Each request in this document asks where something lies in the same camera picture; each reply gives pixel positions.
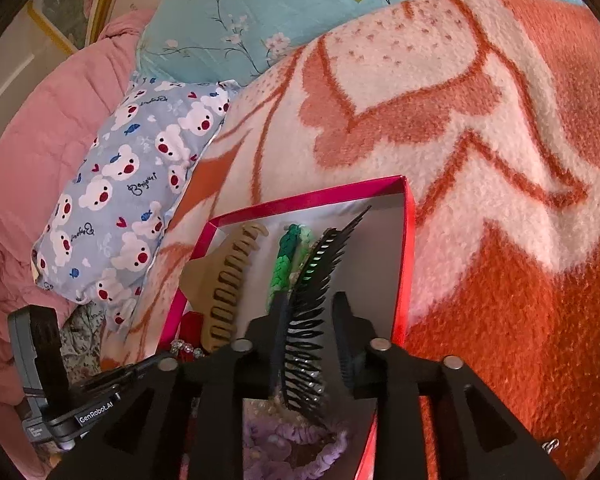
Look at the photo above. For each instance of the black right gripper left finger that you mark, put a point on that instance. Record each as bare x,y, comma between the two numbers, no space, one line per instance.
194,410

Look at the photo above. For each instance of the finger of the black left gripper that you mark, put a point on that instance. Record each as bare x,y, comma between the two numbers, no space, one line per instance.
115,378

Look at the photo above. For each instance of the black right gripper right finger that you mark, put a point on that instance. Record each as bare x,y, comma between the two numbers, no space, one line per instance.
432,417

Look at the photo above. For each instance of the purple mesh scrunchie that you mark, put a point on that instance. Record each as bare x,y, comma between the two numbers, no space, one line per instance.
281,444

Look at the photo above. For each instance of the black hair comb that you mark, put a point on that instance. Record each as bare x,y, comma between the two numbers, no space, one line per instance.
300,380

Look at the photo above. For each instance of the grey floral fabric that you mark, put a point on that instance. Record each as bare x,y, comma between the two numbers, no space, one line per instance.
81,339

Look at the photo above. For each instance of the red velvet bow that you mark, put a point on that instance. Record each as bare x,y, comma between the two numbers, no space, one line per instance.
190,336

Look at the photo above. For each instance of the blue bear print pillow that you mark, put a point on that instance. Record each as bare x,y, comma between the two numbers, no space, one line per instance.
109,220

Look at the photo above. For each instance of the beige hair claw clip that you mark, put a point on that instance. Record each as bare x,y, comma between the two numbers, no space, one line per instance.
212,285

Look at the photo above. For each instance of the red shallow gift box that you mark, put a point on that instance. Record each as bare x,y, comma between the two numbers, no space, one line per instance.
375,270

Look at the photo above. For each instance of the pink quilted comforter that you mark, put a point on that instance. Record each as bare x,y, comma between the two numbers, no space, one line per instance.
40,151

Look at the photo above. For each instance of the orange pink fleece blanket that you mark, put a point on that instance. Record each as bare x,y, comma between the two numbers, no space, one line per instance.
490,109

